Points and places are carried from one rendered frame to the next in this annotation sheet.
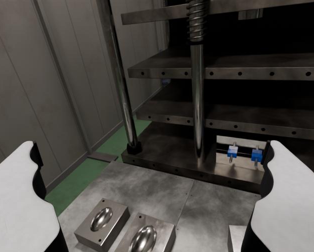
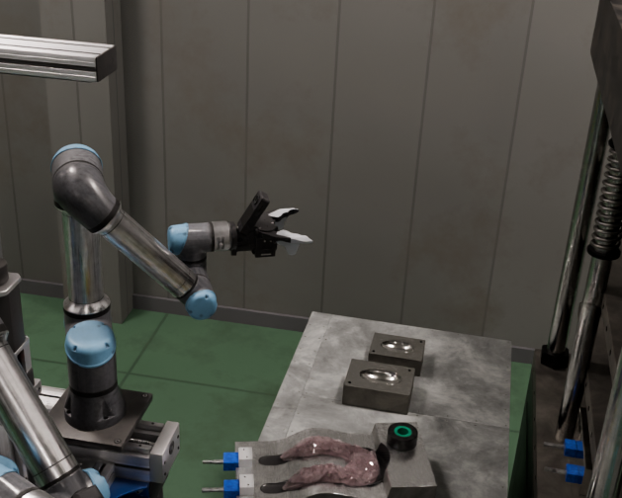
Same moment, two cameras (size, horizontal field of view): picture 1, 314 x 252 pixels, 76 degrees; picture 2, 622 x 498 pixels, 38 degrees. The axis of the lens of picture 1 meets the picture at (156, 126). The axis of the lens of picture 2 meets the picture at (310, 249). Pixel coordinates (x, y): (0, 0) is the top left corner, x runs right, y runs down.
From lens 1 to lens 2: 2.30 m
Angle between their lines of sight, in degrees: 62
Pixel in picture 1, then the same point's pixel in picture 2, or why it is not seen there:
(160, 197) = (459, 398)
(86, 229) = (381, 339)
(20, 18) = not seen: outside the picture
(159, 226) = (403, 384)
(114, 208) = (413, 352)
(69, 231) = not seen: hidden behind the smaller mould
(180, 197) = (467, 416)
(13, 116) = (552, 194)
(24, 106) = not seen: hidden behind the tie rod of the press
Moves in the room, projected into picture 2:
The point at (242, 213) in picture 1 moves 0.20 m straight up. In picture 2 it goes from (465, 470) to (474, 411)
